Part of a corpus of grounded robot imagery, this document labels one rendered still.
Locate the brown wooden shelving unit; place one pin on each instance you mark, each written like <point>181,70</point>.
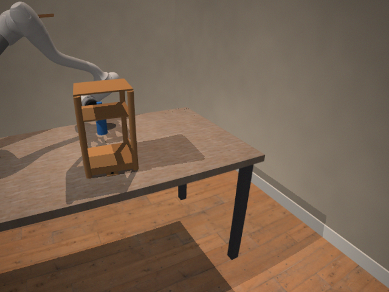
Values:
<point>112,158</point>

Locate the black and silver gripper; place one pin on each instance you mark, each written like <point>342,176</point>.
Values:
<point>91,102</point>

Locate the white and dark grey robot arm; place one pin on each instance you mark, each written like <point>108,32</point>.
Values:
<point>22,21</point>

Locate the blue bottle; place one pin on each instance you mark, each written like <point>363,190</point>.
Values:
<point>101,125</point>

